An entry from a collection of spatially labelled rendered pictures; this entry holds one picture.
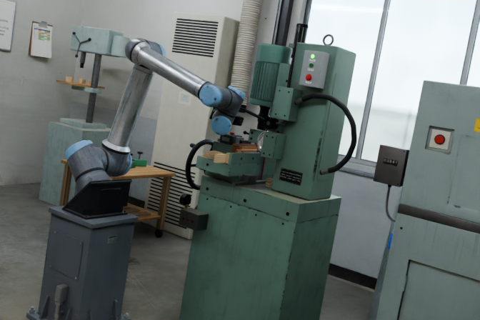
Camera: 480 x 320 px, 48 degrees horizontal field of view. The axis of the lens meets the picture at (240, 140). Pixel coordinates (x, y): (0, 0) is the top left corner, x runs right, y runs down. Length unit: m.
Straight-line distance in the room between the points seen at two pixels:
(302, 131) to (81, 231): 1.12
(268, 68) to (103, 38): 2.38
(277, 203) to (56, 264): 1.09
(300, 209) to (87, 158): 1.06
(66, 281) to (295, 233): 1.10
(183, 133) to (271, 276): 2.10
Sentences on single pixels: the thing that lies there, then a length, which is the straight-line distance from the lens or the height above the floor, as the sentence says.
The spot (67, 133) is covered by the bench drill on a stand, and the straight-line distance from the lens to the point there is 4.84.
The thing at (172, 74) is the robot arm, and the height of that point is 1.27.
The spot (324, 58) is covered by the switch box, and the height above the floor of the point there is 1.45.
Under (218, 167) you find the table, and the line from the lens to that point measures 2.58.
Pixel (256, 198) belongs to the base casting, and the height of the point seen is 0.77.
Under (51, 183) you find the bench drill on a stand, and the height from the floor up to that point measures 0.17.
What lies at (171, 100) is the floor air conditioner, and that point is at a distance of 4.48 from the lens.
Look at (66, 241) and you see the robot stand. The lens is 2.69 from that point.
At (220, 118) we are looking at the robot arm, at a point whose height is 1.12.
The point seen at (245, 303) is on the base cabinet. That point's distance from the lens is 2.66.
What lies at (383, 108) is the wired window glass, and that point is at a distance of 4.01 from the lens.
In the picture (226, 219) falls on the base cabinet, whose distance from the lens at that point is 2.65.
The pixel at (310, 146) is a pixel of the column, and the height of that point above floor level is 1.05.
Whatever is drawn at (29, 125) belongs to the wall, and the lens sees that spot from 5.54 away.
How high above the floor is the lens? 1.25
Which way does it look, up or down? 5 degrees down
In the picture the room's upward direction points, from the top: 9 degrees clockwise
